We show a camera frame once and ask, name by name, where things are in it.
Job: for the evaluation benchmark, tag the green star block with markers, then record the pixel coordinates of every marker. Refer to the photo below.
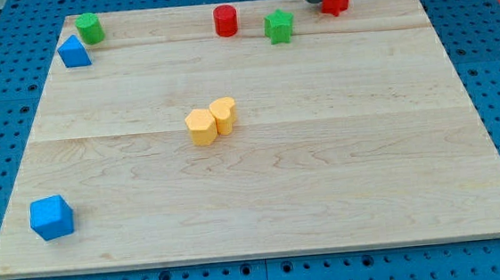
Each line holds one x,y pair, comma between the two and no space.
279,26

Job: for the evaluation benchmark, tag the red cylinder block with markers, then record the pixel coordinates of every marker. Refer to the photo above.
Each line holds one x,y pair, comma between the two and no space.
225,20

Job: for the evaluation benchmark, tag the yellow heart block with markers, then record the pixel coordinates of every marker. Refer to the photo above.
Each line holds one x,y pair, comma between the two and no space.
224,111

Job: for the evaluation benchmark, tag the yellow hexagon block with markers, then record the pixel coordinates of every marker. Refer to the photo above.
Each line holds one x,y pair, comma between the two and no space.
202,127

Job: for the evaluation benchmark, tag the blue triangle block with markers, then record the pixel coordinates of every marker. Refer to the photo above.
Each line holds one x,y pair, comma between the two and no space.
73,53

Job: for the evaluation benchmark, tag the blue cube block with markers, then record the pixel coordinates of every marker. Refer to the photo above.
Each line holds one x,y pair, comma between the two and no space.
51,217

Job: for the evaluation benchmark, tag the green cylinder block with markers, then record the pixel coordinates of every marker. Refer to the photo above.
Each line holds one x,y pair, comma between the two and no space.
89,28

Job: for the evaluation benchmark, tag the light wooden board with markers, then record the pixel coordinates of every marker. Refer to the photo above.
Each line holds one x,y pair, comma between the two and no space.
356,135

